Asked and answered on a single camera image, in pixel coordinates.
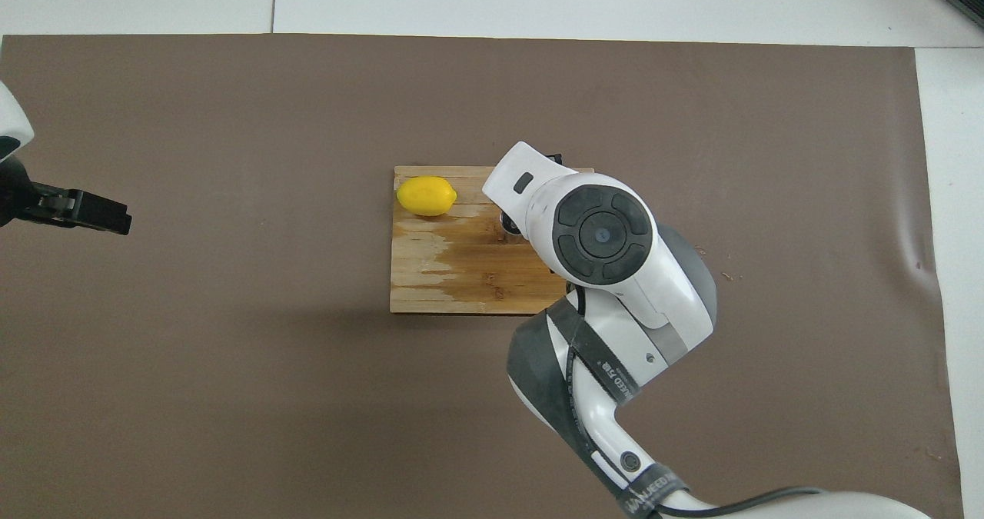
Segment yellow lemon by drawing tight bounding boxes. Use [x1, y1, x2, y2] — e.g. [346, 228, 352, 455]
[396, 175, 458, 218]

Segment wooden cutting board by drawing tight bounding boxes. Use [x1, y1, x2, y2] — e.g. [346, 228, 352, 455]
[390, 166, 597, 316]

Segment brown table mat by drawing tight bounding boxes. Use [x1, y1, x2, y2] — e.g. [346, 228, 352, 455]
[0, 33, 966, 519]

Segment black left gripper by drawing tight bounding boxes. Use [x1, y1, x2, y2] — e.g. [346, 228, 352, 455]
[0, 154, 132, 236]

